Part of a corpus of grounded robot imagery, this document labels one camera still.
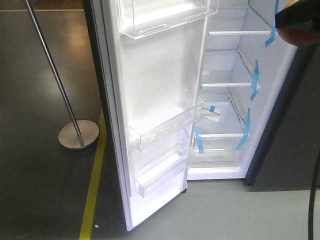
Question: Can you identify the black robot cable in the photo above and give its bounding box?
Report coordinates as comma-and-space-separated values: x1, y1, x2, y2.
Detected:
307, 149, 320, 240

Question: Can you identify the red yellow apple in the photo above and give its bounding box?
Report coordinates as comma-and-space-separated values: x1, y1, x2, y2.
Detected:
277, 28, 320, 47

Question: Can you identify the white fridge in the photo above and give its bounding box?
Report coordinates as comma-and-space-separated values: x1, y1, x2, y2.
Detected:
83, 0, 297, 231

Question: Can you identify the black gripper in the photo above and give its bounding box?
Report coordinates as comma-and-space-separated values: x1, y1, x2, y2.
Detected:
275, 0, 320, 32

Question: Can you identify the silver sign stand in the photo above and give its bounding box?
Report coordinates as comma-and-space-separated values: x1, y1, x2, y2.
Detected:
24, 0, 100, 150

